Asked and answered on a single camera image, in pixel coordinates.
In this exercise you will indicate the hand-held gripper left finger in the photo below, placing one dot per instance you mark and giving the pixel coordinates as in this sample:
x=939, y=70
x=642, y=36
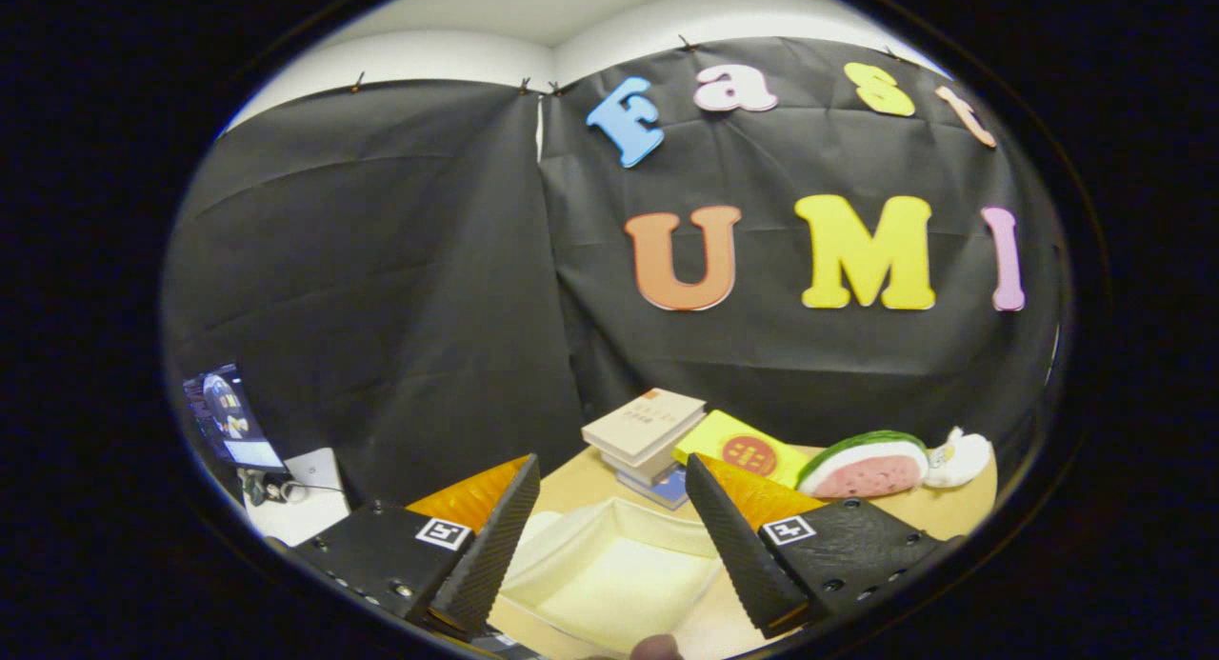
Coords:
x=490, y=546

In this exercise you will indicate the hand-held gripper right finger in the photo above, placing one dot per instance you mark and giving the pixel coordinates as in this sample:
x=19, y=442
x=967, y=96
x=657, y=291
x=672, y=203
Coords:
x=733, y=546

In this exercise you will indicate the cream storage box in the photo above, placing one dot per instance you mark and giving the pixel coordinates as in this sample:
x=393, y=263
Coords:
x=619, y=584

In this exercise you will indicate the blue book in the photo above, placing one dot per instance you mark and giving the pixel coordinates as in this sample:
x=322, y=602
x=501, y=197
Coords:
x=667, y=490

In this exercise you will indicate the yellow book with red circle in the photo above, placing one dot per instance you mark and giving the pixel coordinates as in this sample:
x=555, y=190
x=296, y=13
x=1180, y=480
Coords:
x=743, y=446

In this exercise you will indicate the white book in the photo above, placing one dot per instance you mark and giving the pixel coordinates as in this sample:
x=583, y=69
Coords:
x=648, y=470

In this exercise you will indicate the watermelon slice plush toy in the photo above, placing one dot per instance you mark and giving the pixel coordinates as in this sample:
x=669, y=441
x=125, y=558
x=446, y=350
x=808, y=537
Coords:
x=867, y=474

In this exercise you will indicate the beige book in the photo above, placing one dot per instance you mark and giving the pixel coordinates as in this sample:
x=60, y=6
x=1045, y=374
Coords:
x=643, y=422

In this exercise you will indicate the white side table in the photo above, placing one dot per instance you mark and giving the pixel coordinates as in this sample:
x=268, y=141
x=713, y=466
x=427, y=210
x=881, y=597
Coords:
x=305, y=517

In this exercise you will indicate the white plush toy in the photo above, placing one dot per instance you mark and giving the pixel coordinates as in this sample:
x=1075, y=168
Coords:
x=962, y=458

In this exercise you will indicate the computer monitor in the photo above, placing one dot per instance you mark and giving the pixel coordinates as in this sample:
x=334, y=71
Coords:
x=229, y=412

